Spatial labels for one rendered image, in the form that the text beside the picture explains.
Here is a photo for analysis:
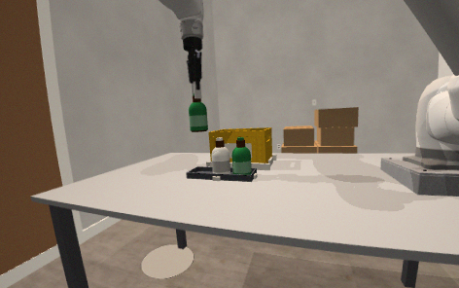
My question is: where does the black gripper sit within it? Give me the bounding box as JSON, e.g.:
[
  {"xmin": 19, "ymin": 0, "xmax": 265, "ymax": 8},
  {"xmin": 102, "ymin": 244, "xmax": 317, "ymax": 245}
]
[{"xmin": 183, "ymin": 37, "xmax": 202, "ymax": 100}]

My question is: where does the cream-white bottle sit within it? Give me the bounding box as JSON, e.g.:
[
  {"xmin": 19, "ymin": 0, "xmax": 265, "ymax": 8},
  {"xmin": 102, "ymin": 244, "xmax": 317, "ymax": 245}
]
[{"xmin": 211, "ymin": 138, "xmax": 230, "ymax": 174}]

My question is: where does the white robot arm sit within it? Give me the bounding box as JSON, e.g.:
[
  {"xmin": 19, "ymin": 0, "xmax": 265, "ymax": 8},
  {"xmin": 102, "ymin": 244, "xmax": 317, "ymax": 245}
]
[{"xmin": 159, "ymin": 0, "xmax": 459, "ymax": 170}]

